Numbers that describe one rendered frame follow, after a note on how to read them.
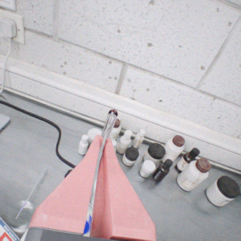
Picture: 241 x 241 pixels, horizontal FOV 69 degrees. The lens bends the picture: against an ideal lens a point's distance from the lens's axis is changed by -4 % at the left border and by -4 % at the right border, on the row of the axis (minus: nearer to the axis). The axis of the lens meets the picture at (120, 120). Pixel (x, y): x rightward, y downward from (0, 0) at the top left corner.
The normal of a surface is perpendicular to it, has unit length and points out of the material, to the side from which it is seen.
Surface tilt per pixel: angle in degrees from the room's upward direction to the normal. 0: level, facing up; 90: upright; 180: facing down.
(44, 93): 90
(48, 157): 0
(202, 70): 90
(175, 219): 0
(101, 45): 90
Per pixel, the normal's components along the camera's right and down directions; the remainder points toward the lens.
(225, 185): 0.25, -0.70
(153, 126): -0.22, 0.63
